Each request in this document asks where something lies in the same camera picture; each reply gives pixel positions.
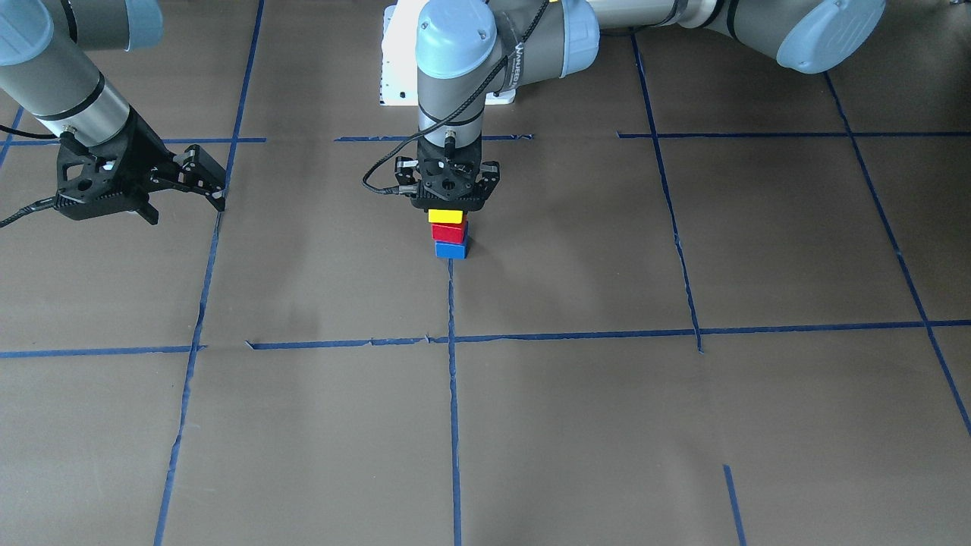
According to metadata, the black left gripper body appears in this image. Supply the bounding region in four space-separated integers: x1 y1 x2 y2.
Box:
412 148 488 213

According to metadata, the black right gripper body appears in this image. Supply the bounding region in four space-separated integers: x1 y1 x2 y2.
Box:
55 110 174 221

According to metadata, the yellow wooden cube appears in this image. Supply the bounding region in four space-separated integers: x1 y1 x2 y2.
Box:
427 209 465 224

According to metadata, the red wooden cube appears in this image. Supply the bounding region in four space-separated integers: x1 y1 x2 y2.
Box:
430 221 468 245

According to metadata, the blue wooden cube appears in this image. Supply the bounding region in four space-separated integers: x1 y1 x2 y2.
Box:
434 240 469 260

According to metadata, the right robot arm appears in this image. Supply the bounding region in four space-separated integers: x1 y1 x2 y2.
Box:
1 1 226 227

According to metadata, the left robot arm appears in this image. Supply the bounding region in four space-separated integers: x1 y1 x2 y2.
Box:
378 1 887 213

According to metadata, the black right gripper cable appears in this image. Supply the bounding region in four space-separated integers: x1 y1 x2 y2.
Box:
0 196 61 228

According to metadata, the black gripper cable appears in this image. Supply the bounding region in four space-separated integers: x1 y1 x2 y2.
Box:
362 0 551 196
0 196 61 228

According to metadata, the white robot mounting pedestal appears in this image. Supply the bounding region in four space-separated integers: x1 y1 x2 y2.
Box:
379 1 501 106

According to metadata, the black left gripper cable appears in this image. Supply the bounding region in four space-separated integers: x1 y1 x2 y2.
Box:
362 0 551 196

